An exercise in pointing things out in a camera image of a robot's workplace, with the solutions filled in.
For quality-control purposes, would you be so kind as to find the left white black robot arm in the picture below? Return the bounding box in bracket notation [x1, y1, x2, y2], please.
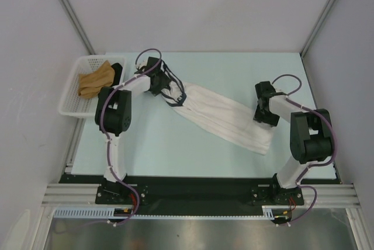
[95, 57, 170, 204]

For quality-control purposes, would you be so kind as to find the tan tank top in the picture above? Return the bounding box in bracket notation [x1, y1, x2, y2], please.
[78, 61, 115, 99]

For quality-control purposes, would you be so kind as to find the white slotted cable duct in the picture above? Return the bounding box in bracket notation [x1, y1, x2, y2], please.
[53, 206, 290, 222]

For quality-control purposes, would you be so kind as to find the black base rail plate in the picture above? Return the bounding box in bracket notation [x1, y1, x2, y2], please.
[58, 175, 342, 216]

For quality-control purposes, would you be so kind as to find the white graphic tank top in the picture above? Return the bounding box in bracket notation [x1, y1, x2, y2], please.
[161, 63, 275, 155]

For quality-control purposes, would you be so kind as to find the left aluminium corner post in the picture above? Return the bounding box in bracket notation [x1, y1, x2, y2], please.
[58, 0, 96, 55]

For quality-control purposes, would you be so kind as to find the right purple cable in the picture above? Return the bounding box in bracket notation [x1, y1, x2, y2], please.
[271, 74, 340, 227]

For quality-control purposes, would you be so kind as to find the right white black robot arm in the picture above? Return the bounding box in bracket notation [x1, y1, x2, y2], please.
[252, 81, 335, 205]

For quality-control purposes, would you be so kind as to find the black tank top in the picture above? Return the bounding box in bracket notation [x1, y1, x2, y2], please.
[111, 62, 123, 87]

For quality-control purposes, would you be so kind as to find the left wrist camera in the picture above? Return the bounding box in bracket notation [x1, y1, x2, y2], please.
[134, 59, 148, 75]

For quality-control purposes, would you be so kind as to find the white plastic basket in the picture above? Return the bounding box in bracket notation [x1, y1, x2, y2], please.
[58, 55, 126, 119]

